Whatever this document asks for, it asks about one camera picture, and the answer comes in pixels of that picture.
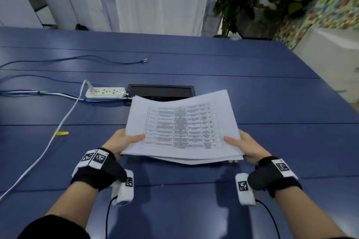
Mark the colourful patterned panel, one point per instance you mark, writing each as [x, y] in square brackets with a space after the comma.
[331, 9]

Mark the small black floor object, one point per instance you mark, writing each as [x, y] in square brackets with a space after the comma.
[81, 27]

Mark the gathered printed papers stack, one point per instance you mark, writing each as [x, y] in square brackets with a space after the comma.
[221, 107]

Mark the person's right hand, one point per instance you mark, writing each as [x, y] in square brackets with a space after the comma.
[252, 147]

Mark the grey plant pot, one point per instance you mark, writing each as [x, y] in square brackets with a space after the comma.
[255, 26]

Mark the person's right forearm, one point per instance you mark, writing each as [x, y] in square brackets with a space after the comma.
[305, 216]

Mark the white drawer cabinet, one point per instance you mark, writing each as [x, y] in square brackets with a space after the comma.
[328, 62]

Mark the white power strip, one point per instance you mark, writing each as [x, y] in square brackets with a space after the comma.
[108, 92]

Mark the person's left hand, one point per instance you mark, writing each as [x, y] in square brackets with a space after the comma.
[117, 142]

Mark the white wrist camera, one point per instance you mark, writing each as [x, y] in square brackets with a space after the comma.
[245, 198]
[122, 195]

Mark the black fleece sleeve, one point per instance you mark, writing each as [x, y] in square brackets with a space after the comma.
[53, 227]

